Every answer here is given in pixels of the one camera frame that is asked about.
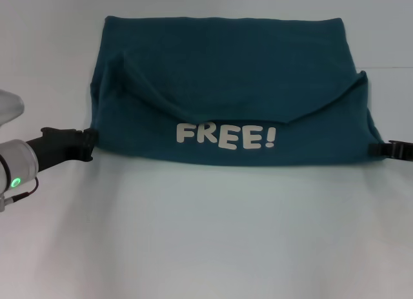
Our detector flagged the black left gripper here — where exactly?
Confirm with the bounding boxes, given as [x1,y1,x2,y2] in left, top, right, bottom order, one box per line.
[25,127,99,171]

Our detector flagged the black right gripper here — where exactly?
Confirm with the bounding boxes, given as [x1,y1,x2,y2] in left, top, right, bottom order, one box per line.
[368,139,413,161]

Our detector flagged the teal shirt with white print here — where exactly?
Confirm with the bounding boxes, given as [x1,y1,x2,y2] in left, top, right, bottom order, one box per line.
[89,15,385,168]

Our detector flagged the left gripper cable with plug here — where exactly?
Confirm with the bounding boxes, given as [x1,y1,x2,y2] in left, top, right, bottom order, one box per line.
[6,176,40,203]

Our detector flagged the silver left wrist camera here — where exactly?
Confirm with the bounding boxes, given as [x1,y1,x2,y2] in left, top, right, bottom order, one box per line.
[0,88,26,126]

